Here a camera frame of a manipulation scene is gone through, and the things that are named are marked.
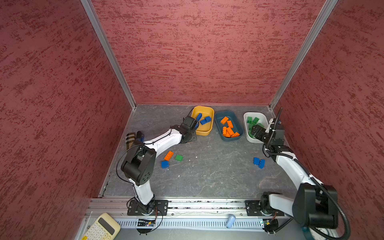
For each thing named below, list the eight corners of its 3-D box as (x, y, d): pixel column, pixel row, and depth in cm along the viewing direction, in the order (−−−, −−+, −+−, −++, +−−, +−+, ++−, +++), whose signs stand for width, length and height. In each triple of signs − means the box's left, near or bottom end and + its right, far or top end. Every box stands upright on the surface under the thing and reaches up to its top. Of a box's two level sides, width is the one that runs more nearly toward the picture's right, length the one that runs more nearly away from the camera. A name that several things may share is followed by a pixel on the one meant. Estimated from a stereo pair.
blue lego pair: (252, 166, 91) (254, 164, 89) (253, 158, 94) (254, 156, 92) (263, 169, 90) (265, 167, 88) (263, 161, 93) (265, 159, 91)
